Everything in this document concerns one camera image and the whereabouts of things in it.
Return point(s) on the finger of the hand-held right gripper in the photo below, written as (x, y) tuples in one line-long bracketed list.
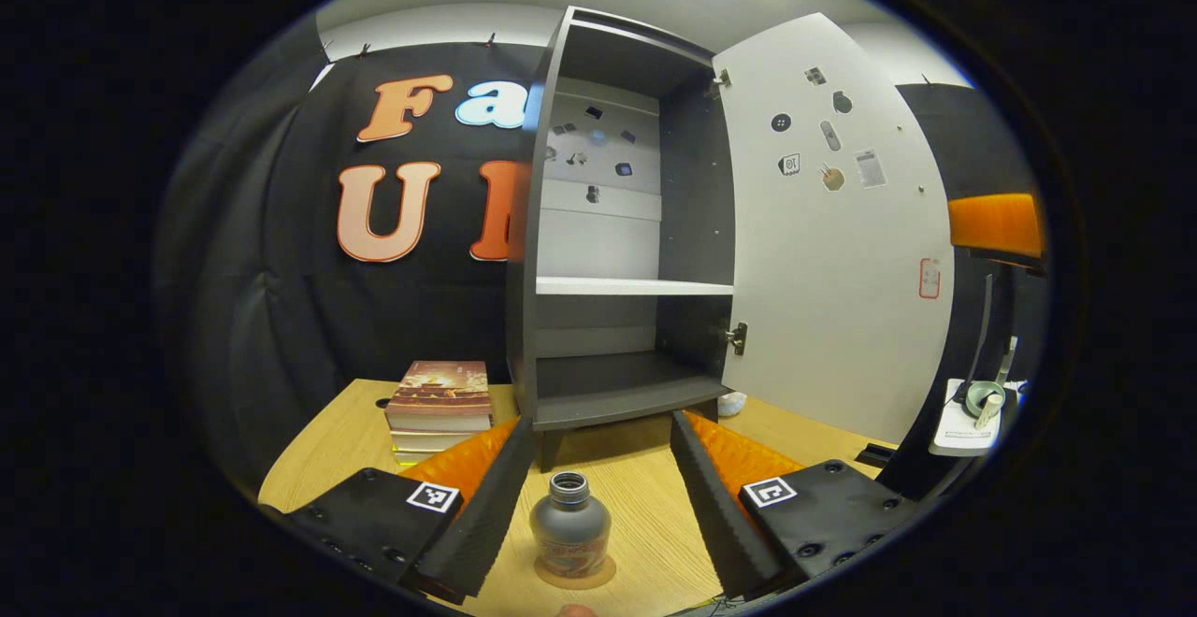
[(996, 224)]

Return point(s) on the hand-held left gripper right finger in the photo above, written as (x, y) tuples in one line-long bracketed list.
[(715, 505)]

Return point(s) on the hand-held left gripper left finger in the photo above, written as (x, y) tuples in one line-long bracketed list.
[(486, 514)]

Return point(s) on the pink patterned bottle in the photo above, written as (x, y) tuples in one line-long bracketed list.
[(570, 523)]

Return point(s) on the round brown coaster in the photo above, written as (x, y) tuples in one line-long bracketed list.
[(606, 578)]

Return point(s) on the grey cabinet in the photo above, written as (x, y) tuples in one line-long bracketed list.
[(697, 206)]

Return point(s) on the metal door hinge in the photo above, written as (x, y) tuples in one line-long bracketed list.
[(718, 82), (737, 338)]

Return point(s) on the white cabinet shelf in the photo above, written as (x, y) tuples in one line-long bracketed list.
[(636, 286)]

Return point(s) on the small white object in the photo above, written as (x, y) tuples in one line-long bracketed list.
[(731, 404)]

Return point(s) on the flat black object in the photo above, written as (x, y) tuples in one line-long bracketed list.
[(876, 455)]

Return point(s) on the black backdrop cloth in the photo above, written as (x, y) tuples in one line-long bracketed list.
[(281, 318)]

